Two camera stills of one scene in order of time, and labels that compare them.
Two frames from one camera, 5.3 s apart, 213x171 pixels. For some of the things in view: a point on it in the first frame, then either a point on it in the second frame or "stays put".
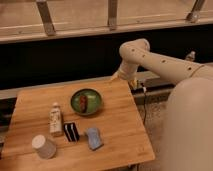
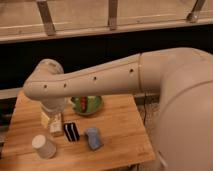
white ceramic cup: [46, 148] stays put
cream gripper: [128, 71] -> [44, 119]
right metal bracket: [194, 15] stays put
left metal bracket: [46, 17] stays put
